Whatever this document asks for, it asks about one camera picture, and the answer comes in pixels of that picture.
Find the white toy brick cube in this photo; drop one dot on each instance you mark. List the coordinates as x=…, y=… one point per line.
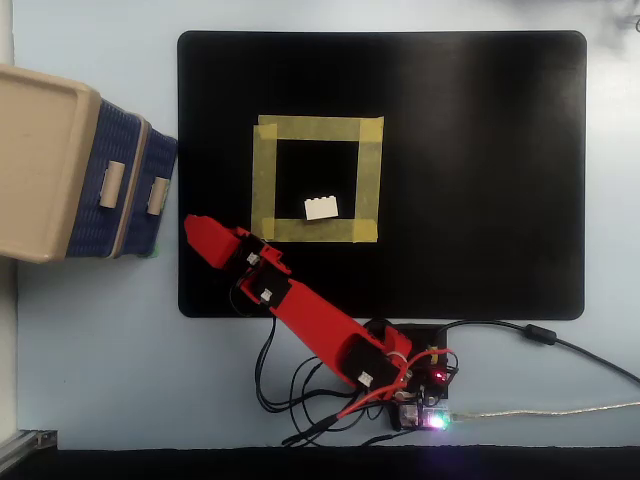
x=321, y=207

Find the red robot arm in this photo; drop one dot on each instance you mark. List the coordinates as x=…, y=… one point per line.
x=320, y=320

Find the black rectangular mat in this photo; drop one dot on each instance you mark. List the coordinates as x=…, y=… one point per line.
x=475, y=175

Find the aluminium profile rail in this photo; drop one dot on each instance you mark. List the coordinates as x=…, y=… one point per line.
x=27, y=442

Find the controller circuit board with leds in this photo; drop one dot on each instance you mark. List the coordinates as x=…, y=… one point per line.
x=425, y=400

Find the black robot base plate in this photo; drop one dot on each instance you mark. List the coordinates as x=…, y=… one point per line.
x=425, y=335

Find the beige drawer cabinet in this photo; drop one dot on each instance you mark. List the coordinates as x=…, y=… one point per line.
x=35, y=165

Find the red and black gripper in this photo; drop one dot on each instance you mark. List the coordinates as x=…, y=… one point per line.
x=262, y=255

